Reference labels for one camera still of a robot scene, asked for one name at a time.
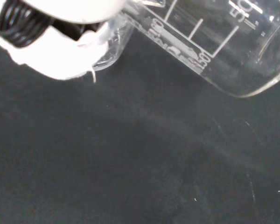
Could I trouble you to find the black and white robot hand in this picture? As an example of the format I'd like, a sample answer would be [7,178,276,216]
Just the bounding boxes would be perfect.
[0,0,129,83]

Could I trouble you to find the black bench cloth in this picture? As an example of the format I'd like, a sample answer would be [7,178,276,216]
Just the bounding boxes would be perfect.
[0,14,280,224]

